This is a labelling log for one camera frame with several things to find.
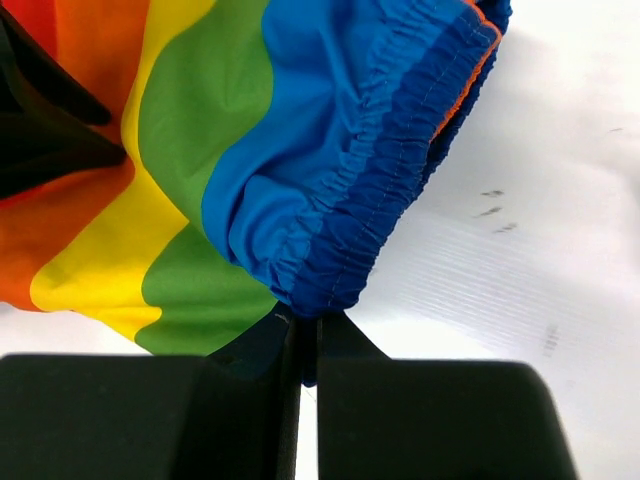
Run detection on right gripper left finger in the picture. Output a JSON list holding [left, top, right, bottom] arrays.
[[1, 312, 300, 479]]

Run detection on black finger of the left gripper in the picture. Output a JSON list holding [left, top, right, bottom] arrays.
[[1, 7, 125, 199]]

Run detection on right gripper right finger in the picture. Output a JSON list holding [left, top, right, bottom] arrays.
[[317, 314, 577, 479]]

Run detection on rainbow striped shorts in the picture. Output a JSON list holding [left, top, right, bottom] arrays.
[[1, 1, 512, 355]]

